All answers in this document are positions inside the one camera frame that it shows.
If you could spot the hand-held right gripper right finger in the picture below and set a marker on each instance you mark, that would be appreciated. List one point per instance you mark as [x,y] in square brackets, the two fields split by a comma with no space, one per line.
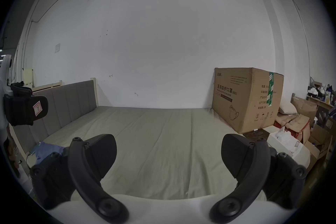
[252,173]

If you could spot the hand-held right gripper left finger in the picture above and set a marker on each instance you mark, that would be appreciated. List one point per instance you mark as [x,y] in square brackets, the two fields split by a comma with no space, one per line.
[86,175]

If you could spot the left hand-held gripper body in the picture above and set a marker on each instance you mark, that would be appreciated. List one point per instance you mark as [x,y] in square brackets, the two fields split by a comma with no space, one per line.
[5,70]

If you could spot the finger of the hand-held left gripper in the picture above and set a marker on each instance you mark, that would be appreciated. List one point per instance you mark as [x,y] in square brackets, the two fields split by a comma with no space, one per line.
[21,111]

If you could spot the person's left hand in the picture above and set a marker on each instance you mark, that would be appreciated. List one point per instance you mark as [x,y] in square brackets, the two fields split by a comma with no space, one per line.
[12,154]

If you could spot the grey padded headboard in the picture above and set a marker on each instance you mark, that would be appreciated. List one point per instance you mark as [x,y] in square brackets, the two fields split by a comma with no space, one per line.
[65,102]

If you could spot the blue garment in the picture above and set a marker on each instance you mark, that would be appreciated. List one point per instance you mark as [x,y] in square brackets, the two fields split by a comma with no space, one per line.
[48,150]

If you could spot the white open box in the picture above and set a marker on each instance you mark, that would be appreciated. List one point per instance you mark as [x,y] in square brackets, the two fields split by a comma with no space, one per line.
[288,143]

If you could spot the large brown printed carton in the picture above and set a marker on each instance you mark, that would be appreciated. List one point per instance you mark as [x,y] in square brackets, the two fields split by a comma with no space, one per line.
[244,99]

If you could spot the pale pillow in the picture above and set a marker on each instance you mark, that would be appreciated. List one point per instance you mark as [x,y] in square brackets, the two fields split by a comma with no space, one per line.
[288,107]

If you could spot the pile of brown cartons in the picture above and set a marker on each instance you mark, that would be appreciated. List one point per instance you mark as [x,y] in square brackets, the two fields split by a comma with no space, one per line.
[304,118]

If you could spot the bed with beige sheet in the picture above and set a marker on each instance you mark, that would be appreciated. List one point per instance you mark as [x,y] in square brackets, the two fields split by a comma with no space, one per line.
[170,144]

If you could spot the cluttered table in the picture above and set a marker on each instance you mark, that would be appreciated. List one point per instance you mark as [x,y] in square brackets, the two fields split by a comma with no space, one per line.
[321,91]

